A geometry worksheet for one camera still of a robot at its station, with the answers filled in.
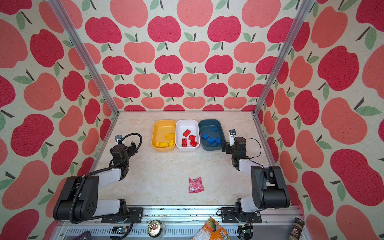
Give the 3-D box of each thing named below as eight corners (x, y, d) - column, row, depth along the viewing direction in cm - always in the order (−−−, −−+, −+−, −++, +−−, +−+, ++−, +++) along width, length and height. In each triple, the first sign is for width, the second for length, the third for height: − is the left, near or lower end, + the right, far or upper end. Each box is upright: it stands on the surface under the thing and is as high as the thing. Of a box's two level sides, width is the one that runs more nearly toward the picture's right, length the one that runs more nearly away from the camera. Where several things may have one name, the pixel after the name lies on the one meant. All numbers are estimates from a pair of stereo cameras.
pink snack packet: (188, 193, 83) (188, 192, 82) (188, 178, 89) (188, 177, 87) (204, 193, 83) (204, 192, 82) (203, 178, 89) (203, 177, 87)
